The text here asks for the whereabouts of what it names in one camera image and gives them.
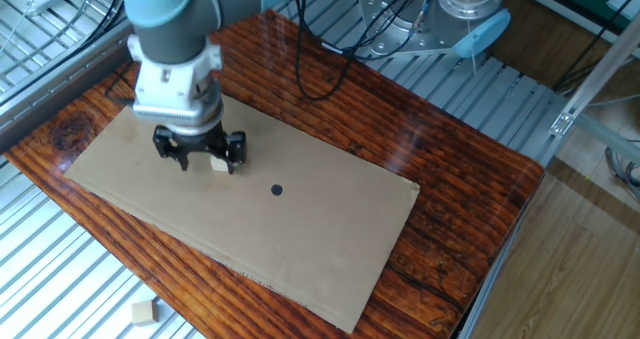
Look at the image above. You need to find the tan wooden block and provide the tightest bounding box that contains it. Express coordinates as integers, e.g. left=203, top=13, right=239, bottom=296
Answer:
left=130, top=299, right=160, bottom=328

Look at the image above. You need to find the black cable along frame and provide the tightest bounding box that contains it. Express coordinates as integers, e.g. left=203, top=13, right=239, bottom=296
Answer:
left=551, top=0, right=640, bottom=93

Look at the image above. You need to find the dark red-brown wooden board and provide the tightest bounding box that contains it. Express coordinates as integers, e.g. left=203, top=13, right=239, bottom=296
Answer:
left=3, top=8, right=545, bottom=339

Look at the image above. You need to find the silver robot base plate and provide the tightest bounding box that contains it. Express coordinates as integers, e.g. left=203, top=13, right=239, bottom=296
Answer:
left=357, top=0, right=507, bottom=61

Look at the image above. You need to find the white vented wrist adapter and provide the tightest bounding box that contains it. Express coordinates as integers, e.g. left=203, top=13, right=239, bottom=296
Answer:
left=126, top=34, right=224, bottom=126

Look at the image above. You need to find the aluminium table edge rail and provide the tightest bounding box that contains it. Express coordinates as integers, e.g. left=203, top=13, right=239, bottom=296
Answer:
left=0, top=19, right=135, bottom=154

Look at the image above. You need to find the aluminium frame post with bracket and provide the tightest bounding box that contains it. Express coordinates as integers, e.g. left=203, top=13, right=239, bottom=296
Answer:
left=548, top=12, right=640, bottom=139

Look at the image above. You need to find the brown cardboard sheet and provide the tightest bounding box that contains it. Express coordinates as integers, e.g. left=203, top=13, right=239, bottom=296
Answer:
left=64, top=94, right=421, bottom=334

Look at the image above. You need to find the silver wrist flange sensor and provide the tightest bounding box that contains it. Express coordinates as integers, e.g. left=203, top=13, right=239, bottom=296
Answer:
left=162, top=109, right=224, bottom=137

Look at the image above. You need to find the light blue round cap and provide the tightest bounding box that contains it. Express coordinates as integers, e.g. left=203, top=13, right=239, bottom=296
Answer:
left=452, top=7, right=512, bottom=59

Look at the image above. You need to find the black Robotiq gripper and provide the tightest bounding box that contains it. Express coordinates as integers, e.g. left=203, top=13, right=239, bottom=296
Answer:
left=151, top=121, right=248, bottom=176

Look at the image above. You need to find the black gripper cable bundle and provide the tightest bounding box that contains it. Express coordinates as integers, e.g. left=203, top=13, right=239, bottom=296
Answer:
left=291, top=0, right=451, bottom=102

